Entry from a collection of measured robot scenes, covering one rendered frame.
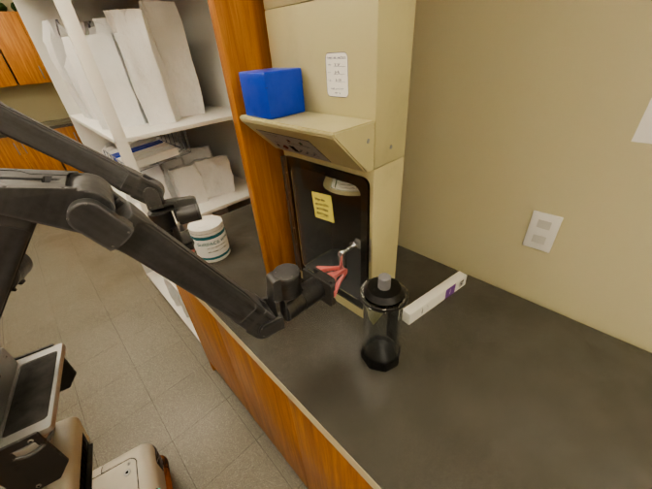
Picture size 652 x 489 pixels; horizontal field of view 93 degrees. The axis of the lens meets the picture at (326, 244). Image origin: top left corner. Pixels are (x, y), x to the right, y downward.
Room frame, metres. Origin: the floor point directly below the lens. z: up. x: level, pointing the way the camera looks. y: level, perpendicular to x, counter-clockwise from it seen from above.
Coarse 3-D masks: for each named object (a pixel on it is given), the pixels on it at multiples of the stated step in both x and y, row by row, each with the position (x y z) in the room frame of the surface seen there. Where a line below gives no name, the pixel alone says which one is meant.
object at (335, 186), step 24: (288, 168) 0.84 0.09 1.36; (312, 168) 0.76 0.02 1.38; (336, 192) 0.70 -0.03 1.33; (360, 192) 0.64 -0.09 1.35; (312, 216) 0.77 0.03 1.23; (336, 216) 0.70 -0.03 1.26; (360, 216) 0.64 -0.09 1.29; (312, 240) 0.78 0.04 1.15; (336, 240) 0.71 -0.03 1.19; (360, 240) 0.64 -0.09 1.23; (312, 264) 0.79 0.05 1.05; (336, 264) 0.71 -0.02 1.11; (360, 264) 0.64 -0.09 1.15
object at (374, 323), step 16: (368, 304) 0.48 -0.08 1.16; (400, 304) 0.47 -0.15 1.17; (368, 320) 0.49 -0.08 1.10; (384, 320) 0.47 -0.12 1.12; (400, 320) 0.49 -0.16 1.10; (368, 336) 0.49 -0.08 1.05; (384, 336) 0.47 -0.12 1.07; (400, 336) 0.49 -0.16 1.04; (368, 352) 0.49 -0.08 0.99; (384, 352) 0.47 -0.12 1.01
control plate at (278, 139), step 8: (272, 136) 0.76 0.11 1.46; (280, 136) 0.72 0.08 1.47; (280, 144) 0.77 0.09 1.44; (288, 144) 0.74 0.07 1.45; (296, 144) 0.70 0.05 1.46; (304, 144) 0.67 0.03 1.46; (296, 152) 0.77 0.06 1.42; (304, 152) 0.73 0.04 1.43; (312, 152) 0.69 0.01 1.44; (320, 152) 0.66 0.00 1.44; (328, 160) 0.68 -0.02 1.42
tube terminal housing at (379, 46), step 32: (320, 0) 0.73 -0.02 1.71; (352, 0) 0.67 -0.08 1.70; (384, 0) 0.64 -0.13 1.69; (288, 32) 0.81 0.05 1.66; (320, 32) 0.73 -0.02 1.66; (352, 32) 0.67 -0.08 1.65; (384, 32) 0.64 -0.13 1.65; (288, 64) 0.82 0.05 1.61; (320, 64) 0.74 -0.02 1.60; (352, 64) 0.67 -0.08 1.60; (384, 64) 0.64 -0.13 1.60; (320, 96) 0.74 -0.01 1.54; (352, 96) 0.67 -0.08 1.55; (384, 96) 0.65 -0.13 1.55; (384, 128) 0.65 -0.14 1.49; (320, 160) 0.75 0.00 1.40; (384, 160) 0.65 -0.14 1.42; (384, 192) 0.65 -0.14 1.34; (384, 224) 0.66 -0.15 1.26; (384, 256) 0.66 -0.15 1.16
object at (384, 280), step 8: (376, 280) 0.54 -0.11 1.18; (384, 280) 0.50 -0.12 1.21; (392, 280) 0.53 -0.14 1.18; (368, 288) 0.52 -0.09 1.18; (376, 288) 0.51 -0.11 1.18; (384, 288) 0.50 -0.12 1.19; (392, 288) 0.51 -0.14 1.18; (400, 288) 0.51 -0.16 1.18; (368, 296) 0.50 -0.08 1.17; (376, 296) 0.49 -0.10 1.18; (384, 296) 0.49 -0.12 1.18; (392, 296) 0.48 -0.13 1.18; (400, 296) 0.49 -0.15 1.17; (376, 304) 0.48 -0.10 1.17; (384, 304) 0.47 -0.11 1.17; (392, 304) 0.47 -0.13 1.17
